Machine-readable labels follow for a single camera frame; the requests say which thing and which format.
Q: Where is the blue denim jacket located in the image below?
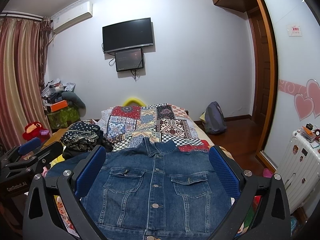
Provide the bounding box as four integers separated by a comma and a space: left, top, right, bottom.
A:
44, 137, 237, 240

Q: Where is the yellow garment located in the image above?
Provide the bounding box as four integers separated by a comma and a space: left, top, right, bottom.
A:
50, 155, 65, 168

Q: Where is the red plush monkey toy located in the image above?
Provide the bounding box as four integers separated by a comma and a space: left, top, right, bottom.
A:
22, 121, 50, 142

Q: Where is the pink slipper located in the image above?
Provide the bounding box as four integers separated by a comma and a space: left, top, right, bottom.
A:
263, 168, 273, 178

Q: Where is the navy patterned folded garment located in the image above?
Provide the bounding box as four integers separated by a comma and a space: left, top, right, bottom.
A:
60, 121, 113, 160

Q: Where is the orange box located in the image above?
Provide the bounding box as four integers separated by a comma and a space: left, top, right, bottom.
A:
47, 100, 68, 113

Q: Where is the patchwork patterned quilt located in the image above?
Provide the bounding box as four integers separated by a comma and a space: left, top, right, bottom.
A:
97, 103, 214, 151

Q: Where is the yellow rounded chair back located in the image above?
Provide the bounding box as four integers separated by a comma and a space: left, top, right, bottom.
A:
122, 97, 146, 107

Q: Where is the red striped curtain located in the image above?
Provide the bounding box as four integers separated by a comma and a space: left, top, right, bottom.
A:
1, 17, 49, 150

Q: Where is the grey purple backpack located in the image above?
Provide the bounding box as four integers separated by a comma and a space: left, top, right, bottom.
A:
203, 101, 227, 135

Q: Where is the white air conditioner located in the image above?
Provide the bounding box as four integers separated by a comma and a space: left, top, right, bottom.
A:
53, 1, 93, 34

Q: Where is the wooden door frame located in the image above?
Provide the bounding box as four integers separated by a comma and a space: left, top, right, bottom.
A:
247, 0, 278, 172

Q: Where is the small black wall monitor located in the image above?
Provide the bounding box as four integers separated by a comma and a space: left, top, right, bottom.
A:
114, 48, 144, 72

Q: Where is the black wall television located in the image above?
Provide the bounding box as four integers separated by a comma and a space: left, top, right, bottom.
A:
102, 18, 153, 53

